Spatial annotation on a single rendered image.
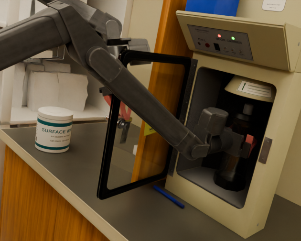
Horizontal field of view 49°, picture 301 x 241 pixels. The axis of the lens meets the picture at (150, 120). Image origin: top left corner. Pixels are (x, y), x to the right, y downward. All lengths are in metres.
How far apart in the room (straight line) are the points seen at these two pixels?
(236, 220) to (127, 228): 0.31
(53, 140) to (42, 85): 0.63
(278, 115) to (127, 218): 0.49
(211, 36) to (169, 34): 0.16
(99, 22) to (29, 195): 0.75
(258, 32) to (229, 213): 0.51
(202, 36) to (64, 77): 1.15
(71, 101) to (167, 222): 1.18
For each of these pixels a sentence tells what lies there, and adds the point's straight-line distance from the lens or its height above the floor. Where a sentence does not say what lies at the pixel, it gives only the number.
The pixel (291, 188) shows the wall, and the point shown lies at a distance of 1.39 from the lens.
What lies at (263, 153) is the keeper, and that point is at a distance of 0.92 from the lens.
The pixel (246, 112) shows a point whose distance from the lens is 1.04.
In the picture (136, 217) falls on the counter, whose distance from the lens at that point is 0.96.
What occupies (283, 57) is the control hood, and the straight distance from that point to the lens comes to 0.84.
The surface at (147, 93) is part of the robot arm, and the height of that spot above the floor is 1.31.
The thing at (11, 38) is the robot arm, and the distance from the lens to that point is 0.58.
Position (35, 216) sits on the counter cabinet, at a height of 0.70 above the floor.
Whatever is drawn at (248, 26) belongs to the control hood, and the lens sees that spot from 0.83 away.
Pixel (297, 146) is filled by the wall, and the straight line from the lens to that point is 1.35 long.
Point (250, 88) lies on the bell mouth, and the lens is 0.96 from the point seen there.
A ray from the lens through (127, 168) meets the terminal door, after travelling 0.94.
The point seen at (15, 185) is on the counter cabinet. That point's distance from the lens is 1.50.
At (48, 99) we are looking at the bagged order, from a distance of 1.89.
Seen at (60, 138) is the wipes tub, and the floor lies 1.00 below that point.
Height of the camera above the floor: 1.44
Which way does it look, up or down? 14 degrees down
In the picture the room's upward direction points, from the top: 11 degrees clockwise
